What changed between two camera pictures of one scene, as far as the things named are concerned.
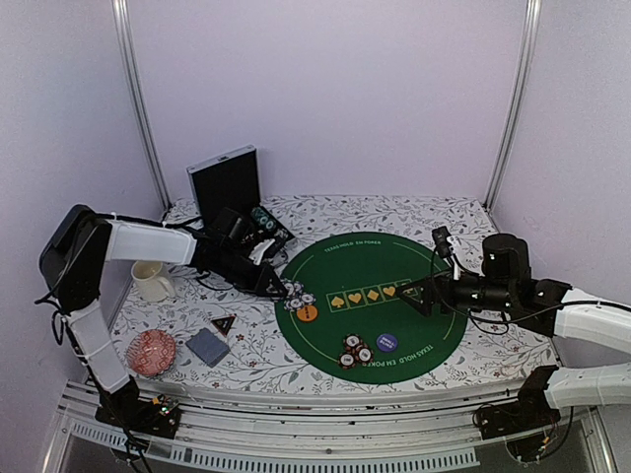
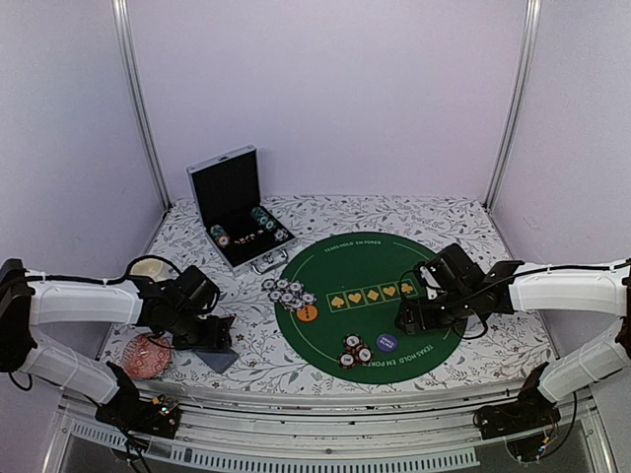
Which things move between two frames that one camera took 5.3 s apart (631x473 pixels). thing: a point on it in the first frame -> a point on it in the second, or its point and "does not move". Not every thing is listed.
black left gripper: (268, 275) -> (217, 338)
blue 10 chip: (299, 287) does not move
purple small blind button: (386, 342) does not move
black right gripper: (430, 284) -> (406, 310)
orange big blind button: (307, 313) does not move
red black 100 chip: (352, 340) does not move
